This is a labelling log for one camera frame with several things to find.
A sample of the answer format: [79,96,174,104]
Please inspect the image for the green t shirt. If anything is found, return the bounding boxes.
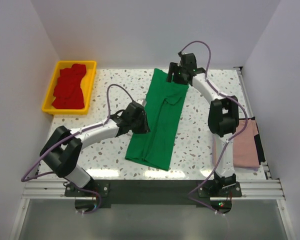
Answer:
[125,68,189,171]

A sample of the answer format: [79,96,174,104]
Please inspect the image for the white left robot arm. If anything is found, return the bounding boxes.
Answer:
[39,99,150,196]

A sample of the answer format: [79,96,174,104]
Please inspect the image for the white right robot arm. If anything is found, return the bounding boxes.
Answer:
[166,52,239,197]

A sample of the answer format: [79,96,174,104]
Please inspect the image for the yellow plastic bin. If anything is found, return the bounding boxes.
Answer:
[42,60,97,115]

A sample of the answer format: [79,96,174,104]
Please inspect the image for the red t shirt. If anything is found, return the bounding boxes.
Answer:
[51,63,87,110]

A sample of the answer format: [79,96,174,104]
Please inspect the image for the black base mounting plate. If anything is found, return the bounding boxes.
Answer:
[64,179,243,213]

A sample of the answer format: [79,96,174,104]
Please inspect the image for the pink folded t shirt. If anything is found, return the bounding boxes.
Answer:
[211,118,260,169]

